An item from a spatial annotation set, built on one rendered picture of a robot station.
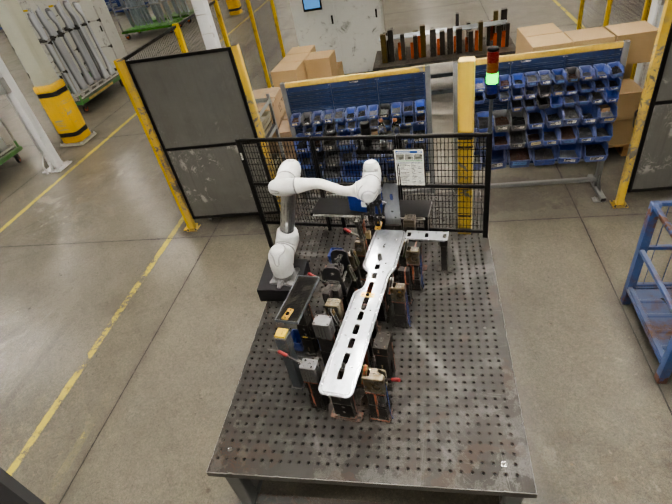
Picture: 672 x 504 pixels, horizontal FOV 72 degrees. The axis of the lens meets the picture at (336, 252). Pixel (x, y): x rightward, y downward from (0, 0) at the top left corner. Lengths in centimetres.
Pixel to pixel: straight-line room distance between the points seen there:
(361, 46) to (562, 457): 773
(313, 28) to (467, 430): 803
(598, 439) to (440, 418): 123
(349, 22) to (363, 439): 786
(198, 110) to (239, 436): 331
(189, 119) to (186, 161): 51
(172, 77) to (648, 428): 475
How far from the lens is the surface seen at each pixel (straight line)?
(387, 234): 325
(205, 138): 513
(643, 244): 395
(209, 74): 481
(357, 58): 947
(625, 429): 360
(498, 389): 274
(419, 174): 341
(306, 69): 740
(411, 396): 269
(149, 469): 380
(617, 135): 621
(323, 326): 254
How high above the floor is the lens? 294
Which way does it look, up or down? 38 degrees down
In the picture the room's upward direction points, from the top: 12 degrees counter-clockwise
